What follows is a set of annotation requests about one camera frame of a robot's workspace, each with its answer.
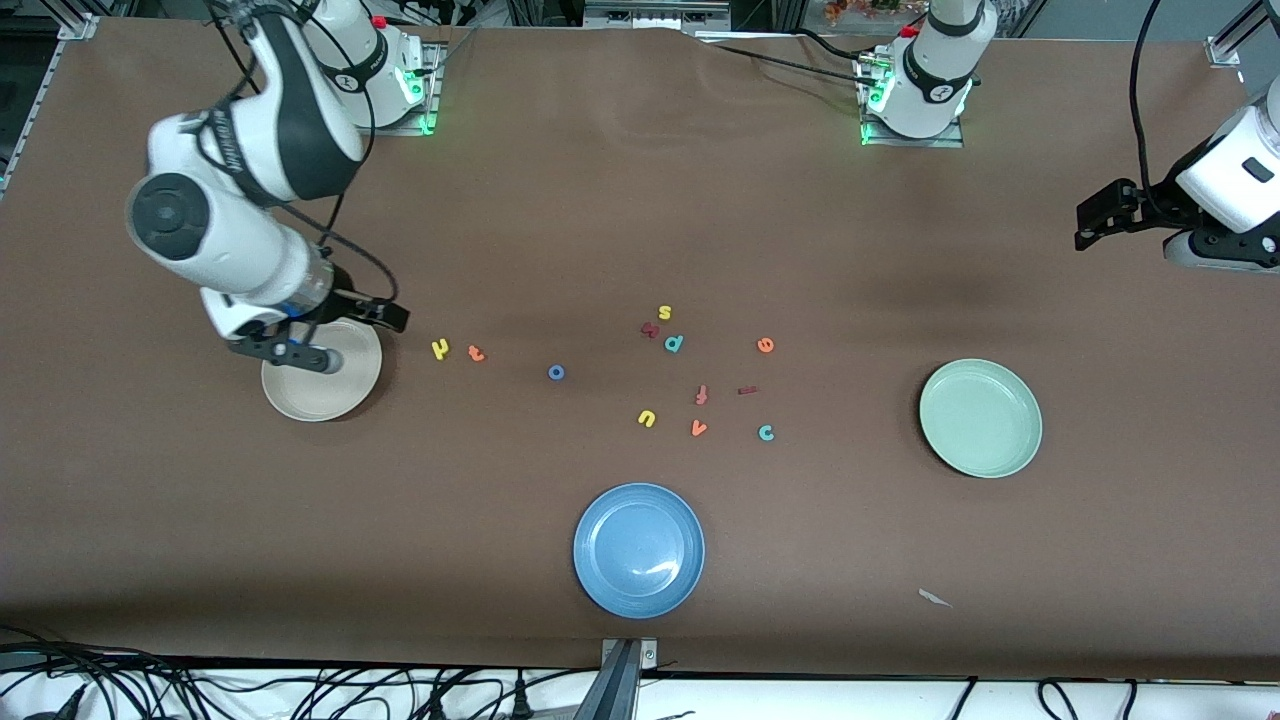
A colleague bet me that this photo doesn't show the beige brown plate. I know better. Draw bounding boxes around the beige brown plate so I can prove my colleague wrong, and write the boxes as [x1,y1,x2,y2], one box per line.
[261,315,384,423]

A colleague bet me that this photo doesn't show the light green plate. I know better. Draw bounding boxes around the light green plate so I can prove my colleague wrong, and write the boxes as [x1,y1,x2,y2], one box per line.
[919,359,1043,479]

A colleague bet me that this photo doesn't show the brown table cover sheet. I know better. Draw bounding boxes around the brown table cover sheet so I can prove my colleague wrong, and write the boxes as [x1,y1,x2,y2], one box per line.
[0,18,1280,681]

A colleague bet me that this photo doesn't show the orange decorative object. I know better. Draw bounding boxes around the orange decorative object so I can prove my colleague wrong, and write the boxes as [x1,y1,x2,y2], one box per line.
[825,0,921,26]

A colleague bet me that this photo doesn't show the blue plate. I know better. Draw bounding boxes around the blue plate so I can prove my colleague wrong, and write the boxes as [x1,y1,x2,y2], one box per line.
[573,483,706,620]

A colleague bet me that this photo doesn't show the grey power strip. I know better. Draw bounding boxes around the grey power strip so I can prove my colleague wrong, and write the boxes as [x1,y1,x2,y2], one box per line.
[585,0,731,31]

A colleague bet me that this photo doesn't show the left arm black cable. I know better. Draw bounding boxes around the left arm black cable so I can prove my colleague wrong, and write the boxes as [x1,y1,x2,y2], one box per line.
[1128,0,1171,221]

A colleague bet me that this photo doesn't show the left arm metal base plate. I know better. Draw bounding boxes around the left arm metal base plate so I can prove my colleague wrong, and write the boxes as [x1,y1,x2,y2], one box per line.
[858,55,966,149]

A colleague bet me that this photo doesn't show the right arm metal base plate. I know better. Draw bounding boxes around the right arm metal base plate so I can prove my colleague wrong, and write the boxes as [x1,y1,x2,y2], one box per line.
[333,40,443,137]

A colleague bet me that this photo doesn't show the aluminium frame profile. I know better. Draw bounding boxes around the aluminium frame profile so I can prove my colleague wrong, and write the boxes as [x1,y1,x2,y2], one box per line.
[55,0,103,43]
[1205,0,1280,69]

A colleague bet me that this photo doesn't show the black base cable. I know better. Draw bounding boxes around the black base cable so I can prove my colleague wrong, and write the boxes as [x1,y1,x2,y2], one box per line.
[700,28,881,91]

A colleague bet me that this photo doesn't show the grey metal camera bracket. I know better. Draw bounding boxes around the grey metal camera bracket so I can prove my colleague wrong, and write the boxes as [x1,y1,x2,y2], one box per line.
[598,638,659,720]

